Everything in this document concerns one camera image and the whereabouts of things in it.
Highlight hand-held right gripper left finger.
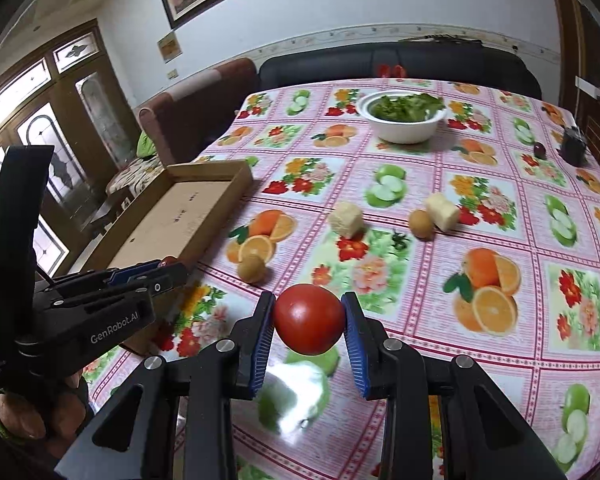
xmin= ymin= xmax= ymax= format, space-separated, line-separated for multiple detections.
xmin=55 ymin=290 xmax=277 ymax=480

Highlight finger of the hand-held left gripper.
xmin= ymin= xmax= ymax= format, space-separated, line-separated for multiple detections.
xmin=55 ymin=260 xmax=163 ymax=293
xmin=130 ymin=261 xmax=191 ymax=297

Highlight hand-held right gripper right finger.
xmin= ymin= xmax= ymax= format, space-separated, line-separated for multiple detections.
xmin=341 ymin=291 xmax=568 ymax=480

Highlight red tomato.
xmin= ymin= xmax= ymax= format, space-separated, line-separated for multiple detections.
xmin=272 ymin=283 xmax=347 ymax=356

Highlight shallow cardboard box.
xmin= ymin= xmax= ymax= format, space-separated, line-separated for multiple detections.
xmin=67 ymin=159 xmax=255 ymax=356

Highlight brown kiwi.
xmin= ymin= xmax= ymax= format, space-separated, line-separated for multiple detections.
xmin=408 ymin=209 xmax=433 ymax=237
xmin=237 ymin=254 xmax=268 ymax=283

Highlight pale yellow corn piece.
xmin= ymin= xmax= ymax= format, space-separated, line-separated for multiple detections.
xmin=328 ymin=202 xmax=366 ymax=239
xmin=425 ymin=192 xmax=461 ymax=232

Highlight person's left hand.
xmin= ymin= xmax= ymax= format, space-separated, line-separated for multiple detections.
xmin=0 ymin=376 xmax=89 ymax=457

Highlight floral seat cushion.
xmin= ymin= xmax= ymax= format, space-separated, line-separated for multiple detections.
xmin=105 ymin=155 xmax=166 ymax=196

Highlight green cushion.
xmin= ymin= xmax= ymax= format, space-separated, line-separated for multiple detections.
xmin=136 ymin=130 xmax=158 ymax=158

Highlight wooden glass panel door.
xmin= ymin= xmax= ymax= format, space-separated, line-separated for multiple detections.
xmin=0 ymin=19 xmax=146 ymax=281

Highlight brown armchair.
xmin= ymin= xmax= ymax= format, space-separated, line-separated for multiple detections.
xmin=137 ymin=57 xmax=258 ymax=181

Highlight white bowl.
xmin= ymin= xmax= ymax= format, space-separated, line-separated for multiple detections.
xmin=356 ymin=89 xmax=448 ymax=145

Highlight green leafy vegetables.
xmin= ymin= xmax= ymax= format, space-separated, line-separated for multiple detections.
xmin=370 ymin=91 xmax=443 ymax=123

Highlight black leather sofa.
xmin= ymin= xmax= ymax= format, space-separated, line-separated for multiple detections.
xmin=257 ymin=40 xmax=543 ymax=101

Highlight small black container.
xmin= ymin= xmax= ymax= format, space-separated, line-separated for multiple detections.
xmin=559 ymin=126 xmax=588 ymax=167

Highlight small wall poster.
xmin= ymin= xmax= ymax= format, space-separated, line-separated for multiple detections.
xmin=157 ymin=31 xmax=182 ymax=63

